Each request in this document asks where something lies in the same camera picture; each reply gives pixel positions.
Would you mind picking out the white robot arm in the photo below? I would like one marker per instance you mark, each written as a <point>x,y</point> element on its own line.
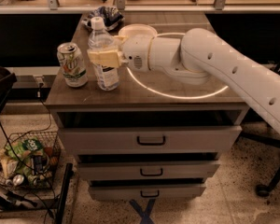
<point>192,59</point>

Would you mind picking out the black stand leg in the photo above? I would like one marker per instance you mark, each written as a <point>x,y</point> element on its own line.
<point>63,195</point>

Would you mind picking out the grey drawer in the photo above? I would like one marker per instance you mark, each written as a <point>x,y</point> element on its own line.
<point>147,170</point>
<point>147,192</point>
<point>83,141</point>

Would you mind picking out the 7up soda can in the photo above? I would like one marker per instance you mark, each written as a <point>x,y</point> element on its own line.
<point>72,63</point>

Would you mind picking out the top grey drawer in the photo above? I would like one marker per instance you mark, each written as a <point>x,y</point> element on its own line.
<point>83,141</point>

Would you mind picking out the middle grey drawer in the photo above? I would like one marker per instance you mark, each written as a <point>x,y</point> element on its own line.
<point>147,170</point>

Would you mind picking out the clear plastic water bottle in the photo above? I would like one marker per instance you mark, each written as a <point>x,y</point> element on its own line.
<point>101,39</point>

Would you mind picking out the grey drawer cabinet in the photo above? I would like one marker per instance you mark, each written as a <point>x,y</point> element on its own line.
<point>144,100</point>

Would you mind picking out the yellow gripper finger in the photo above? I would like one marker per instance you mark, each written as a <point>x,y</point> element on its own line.
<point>109,58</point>
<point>120,39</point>

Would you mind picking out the wire basket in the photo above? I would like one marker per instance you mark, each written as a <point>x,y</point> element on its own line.
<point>44,167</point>

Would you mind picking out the white bowl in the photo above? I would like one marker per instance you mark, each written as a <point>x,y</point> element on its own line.
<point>137,29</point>

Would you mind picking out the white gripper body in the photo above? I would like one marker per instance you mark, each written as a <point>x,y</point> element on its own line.
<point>136,53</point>

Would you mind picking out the bottom grey drawer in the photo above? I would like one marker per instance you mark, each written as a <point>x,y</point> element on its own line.
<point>147,192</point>

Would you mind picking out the black office chair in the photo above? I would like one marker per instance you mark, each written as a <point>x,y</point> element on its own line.
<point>258,151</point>

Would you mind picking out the blue tape cross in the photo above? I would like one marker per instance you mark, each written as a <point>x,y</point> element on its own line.
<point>143,213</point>

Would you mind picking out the green snack bag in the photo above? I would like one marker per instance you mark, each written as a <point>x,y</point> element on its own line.
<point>22,152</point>

